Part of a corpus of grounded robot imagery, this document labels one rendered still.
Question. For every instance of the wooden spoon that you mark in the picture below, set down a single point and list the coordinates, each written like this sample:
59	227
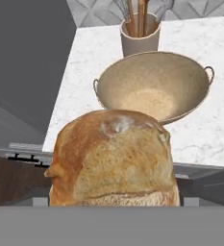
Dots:
132	19

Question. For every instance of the beige utensil pot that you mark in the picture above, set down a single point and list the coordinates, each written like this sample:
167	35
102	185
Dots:
139	43

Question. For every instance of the tall grey cabinet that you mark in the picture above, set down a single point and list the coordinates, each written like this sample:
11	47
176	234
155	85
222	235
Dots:
23	64

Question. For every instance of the dark brown cabinet door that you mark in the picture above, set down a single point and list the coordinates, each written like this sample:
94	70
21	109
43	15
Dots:
14	182

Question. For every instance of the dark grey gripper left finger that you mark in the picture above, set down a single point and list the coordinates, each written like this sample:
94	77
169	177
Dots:
39	202

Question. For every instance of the brown bread loaf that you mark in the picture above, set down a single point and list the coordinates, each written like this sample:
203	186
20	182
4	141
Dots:
116	160

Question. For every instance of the wooden spatula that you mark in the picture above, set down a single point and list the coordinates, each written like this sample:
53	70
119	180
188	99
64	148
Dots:
142	16

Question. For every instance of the metal whisk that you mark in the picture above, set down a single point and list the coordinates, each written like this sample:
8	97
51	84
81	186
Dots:
122	8

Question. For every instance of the metal ladle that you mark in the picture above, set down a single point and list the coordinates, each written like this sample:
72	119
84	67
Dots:
164	9

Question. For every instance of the dark grey cabinet door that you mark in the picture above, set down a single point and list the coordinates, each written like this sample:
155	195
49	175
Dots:
212	182

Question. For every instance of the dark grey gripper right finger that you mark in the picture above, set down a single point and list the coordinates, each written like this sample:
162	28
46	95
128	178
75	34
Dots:
191	202

